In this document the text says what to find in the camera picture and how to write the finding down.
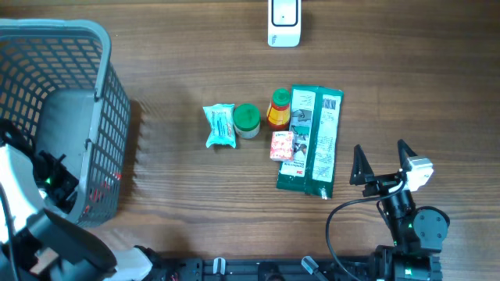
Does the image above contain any red sriracha bottle green cap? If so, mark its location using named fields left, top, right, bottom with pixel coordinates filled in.
left=266, top=88, right=291, bottom=131

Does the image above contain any grey plastic shopping basket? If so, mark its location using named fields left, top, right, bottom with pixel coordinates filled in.
left=1, top=19, right=131, bottom=227

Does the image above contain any small red candy box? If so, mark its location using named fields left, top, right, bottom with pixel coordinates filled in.
left=270, top=131, right=295, bottom=162

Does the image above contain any teal white tissue packet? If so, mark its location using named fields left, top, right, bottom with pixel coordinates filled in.
left=203, top=104, right=237, bottom=148

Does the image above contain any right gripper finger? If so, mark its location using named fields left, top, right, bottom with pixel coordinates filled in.
left=349, top=144, right=374, bottom=186
left=397, top=139, right=417, bottom=171

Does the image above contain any green 3M gloves package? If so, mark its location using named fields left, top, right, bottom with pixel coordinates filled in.
left=277, top=84, right=344, bottom=200

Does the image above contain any white barcode scanner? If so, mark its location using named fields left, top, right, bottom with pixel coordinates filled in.
left=267, top=0, right=302, bottom=48

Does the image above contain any green lid white jar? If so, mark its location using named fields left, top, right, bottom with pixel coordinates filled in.
left=233, top=103, right=261, bottom=139

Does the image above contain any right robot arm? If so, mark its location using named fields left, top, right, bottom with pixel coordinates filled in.
left=349, top=140, right=450, bottom=281

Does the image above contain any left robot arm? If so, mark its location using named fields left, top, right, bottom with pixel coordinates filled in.
left=1, top=119, right=153, bottom=280

